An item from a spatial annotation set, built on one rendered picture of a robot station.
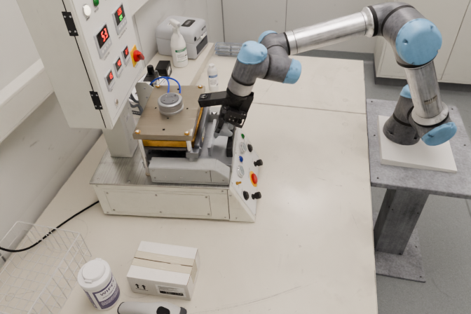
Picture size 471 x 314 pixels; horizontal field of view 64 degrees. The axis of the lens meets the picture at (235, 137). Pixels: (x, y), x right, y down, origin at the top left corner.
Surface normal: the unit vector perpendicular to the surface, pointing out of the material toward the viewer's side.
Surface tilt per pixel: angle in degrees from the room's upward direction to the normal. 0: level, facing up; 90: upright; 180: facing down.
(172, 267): 1
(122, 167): 0
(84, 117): 90
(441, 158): 4
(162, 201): 90
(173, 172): 90
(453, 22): 90
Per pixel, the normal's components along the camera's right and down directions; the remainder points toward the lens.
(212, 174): -0.09, 0.65
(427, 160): 0.01, -0.73
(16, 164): 0.97, 0.11
